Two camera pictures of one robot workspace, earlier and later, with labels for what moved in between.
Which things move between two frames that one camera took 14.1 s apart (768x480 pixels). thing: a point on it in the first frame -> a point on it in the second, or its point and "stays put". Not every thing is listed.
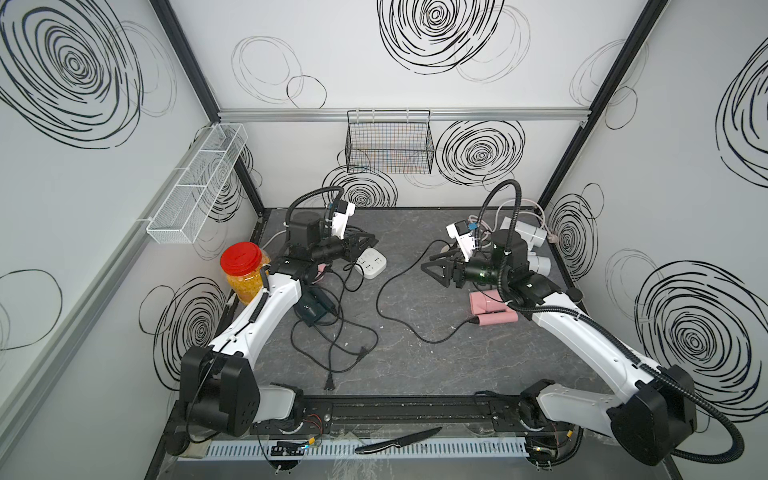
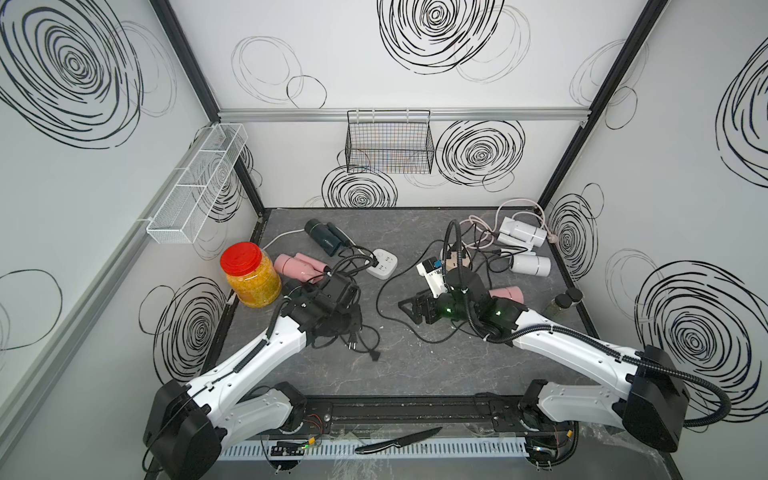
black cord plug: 330,382 -> 374,261
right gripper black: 452,271 -> 427,300
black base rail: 386,416 stays put
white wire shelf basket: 176,220 stays put
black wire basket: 389,142 stays put
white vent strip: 418,448 stays put
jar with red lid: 242,263 stays put
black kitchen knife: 400,442 stays put
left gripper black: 350,243 -> 357,319
